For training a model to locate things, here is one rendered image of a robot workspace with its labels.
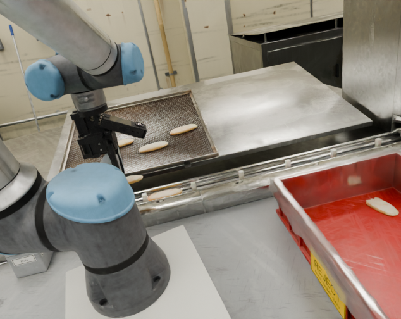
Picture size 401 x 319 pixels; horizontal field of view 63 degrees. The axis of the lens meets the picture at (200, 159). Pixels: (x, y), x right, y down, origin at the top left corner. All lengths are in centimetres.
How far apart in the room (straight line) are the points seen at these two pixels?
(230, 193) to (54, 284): 46
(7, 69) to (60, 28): 435
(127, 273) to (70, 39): 36
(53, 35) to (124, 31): 401
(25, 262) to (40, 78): 42
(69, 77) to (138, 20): 385
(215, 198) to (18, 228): 48
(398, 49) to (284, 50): 167
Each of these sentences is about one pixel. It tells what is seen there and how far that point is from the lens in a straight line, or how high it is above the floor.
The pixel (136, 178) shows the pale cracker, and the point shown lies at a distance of 90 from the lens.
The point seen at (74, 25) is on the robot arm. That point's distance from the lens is 53.
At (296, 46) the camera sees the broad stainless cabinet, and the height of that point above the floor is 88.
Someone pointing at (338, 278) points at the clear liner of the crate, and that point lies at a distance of 58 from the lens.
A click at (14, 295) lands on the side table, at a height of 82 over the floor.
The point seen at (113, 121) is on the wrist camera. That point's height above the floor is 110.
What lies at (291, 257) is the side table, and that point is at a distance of 73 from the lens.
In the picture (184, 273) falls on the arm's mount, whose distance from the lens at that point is 63.
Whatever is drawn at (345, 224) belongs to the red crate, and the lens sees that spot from 82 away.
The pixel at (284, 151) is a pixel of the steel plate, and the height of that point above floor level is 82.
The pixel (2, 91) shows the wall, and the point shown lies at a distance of 495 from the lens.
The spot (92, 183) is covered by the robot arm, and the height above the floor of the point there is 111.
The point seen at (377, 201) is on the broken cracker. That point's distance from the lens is 88.
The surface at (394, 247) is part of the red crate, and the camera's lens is 78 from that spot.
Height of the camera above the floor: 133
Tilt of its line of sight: 26 degrees down
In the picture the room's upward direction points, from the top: 11 degrees counter-clockwise
